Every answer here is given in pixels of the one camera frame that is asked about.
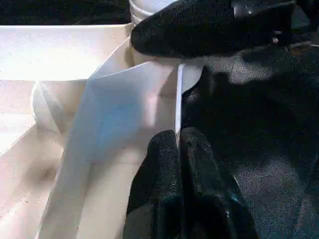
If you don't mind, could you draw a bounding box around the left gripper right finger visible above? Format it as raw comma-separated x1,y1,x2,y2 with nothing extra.
179,127,260,239

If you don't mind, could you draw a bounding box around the white plastic table leg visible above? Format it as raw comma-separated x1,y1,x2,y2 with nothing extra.
128,0,176,26

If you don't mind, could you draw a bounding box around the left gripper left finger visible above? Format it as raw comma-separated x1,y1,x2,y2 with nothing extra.
123,130,183,239

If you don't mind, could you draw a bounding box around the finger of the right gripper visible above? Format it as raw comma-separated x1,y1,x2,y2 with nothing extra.
130,0,296,59

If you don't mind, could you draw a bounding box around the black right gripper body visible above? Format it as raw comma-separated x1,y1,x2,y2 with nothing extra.
230,0,319,49

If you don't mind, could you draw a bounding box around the white plastic table top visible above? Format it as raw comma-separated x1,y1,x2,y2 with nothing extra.
0,23,206,239

